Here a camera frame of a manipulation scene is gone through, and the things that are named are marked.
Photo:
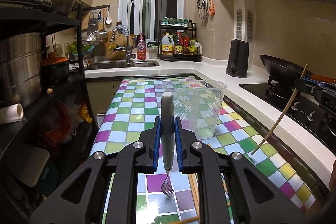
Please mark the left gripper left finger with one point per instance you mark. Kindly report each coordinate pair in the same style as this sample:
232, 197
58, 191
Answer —
104, 187

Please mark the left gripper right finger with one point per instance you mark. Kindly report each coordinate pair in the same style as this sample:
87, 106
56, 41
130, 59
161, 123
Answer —
231, 188

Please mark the wooden chopstick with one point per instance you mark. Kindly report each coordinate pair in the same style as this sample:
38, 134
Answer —
185, 221
194, 191
277, 121

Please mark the grey handled fork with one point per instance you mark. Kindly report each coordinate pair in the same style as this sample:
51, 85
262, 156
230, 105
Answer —
167, 140

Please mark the person's hand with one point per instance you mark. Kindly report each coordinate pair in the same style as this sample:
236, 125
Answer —
332, 182

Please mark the black gas stove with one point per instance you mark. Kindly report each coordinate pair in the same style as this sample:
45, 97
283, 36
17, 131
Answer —
302, 110

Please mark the checkered table cover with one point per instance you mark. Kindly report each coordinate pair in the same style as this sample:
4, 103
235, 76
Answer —
134, 109

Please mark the clear plastic container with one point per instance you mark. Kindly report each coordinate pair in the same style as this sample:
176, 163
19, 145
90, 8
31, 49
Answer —
197, 103

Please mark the black shelving rack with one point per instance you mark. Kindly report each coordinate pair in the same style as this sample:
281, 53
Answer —
64, 158

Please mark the black electric kettle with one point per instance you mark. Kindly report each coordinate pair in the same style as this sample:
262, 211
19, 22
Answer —
237, 65

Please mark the chrome sink faucet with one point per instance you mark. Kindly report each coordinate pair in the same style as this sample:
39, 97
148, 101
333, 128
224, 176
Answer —
120, 42

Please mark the pink dish soap bottle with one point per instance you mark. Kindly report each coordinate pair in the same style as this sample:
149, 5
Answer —
141, 47

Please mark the yellow label oil bottle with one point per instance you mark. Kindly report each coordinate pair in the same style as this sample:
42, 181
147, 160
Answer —
167, 46

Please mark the black spice rack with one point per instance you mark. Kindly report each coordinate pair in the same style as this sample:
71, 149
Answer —
186, 45

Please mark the white paper roll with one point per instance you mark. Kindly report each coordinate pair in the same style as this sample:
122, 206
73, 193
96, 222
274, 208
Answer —
10, 114

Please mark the stainless steel stock pot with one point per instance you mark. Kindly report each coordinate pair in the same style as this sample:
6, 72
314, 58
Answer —
20, 69

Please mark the black wok orange handle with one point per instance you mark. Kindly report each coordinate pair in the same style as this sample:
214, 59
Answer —
286, 72

